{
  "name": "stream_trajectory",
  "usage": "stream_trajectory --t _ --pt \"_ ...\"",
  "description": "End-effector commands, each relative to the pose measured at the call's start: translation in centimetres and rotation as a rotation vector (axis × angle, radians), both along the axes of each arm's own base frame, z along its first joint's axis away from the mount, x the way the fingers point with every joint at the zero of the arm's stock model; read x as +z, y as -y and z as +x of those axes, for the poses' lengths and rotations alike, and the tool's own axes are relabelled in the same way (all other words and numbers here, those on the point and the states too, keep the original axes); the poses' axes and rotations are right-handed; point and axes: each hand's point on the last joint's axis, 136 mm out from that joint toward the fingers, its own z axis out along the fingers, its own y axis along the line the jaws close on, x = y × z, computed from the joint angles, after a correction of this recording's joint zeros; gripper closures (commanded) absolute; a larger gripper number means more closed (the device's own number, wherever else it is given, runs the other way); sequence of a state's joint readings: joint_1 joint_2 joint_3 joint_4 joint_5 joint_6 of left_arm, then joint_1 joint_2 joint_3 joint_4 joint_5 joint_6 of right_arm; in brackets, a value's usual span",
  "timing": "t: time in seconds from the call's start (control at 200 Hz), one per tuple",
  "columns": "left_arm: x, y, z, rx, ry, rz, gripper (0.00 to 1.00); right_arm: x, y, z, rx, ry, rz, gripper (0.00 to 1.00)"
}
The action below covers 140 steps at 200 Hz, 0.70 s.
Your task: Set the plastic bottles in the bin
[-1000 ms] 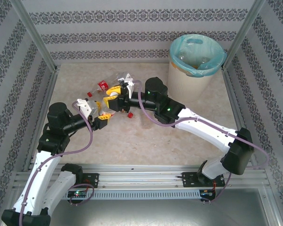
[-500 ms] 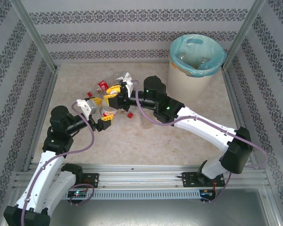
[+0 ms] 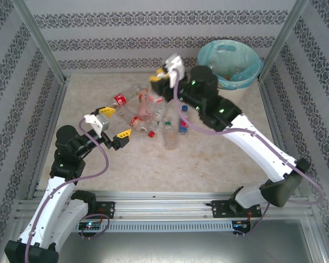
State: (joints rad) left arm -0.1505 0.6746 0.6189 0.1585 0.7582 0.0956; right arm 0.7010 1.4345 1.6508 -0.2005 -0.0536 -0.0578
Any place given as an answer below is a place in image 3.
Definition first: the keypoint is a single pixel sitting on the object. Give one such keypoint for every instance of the crushed cola bottle red label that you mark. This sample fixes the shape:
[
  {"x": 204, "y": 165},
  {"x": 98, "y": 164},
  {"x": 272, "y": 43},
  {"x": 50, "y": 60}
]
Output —
[{"x": 136, "y": 122}]

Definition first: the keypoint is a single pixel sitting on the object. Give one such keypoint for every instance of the small clear bottle white cap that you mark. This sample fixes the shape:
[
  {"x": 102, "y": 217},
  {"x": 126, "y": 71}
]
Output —
[{"x": 153, "y": 125}]

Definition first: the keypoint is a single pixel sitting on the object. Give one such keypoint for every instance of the small bottle green white label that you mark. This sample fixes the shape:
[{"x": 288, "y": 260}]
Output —
[{"x": 159, "y": 110}]

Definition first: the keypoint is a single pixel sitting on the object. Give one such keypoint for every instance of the pink peach drink bottle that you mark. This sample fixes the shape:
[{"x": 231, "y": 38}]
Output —
[{"x": 143, "y": 109}]

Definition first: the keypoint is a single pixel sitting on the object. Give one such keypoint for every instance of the blue cap pink label bottle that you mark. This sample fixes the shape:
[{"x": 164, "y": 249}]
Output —
[{"x": 183, "y": 124}]

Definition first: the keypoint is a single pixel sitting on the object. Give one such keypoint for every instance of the clear bottle green cap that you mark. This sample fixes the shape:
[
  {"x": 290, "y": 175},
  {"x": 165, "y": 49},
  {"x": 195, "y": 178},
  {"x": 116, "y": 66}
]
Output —
[{"x": 170, "y": 137}]

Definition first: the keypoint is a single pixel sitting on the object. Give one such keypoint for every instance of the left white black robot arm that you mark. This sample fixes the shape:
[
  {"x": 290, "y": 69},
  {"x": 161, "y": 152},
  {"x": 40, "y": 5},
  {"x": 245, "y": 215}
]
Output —
[{"x": 71, "y": 219}]

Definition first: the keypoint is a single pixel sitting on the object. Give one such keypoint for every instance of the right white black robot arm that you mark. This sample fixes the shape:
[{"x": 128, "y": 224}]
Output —
[{"x": 263, "y": 153}]

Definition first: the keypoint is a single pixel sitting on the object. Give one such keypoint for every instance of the white bin with blue bag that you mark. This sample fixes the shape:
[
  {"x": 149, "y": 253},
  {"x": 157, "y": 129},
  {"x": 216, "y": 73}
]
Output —
[{"x": 244, "y": 54}]

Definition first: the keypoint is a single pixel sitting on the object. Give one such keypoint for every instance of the small controller board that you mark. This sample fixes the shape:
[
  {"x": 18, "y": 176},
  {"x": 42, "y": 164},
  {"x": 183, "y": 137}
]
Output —
[
  {"x": 89, "y": 225},
  {"x": 240, "y": 224}
]

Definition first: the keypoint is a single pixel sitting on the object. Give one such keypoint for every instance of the metal base panel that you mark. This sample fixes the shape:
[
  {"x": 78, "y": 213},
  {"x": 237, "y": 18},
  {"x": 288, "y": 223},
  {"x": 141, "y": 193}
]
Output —
[{"x": 164, "y": 246}]

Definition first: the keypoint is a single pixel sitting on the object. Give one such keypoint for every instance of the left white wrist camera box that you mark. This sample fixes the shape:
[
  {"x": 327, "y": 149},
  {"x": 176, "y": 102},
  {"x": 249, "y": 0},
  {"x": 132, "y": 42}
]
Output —
[{"x": 101, "y": 123}]

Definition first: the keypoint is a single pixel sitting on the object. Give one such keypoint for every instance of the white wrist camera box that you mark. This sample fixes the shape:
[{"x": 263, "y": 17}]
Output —
[
  {"x": 101, "y": 123},
  {"x": 175, "y": 64}
]

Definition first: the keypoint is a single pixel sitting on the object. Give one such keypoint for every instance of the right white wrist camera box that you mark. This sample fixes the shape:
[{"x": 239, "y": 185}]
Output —
[{"x": 175, "y": 64}]

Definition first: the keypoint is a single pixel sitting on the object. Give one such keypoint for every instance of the aluminium side rail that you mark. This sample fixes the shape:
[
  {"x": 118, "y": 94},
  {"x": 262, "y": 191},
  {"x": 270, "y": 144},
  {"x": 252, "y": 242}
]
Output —
[
  {"x": 54, "y": 115},
  {"x": 271, "y": 109}
]

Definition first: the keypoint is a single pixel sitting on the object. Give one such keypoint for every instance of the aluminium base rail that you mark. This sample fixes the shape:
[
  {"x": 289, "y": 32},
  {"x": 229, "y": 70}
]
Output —
[{"x": 164, "y": 208}]

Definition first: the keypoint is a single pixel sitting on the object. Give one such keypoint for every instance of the aluminium frame post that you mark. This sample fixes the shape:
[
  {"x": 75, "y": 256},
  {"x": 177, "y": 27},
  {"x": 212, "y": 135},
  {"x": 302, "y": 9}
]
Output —
[
  {"x": 36, "y": 35},
  {"x": 285, "y": 35}
]

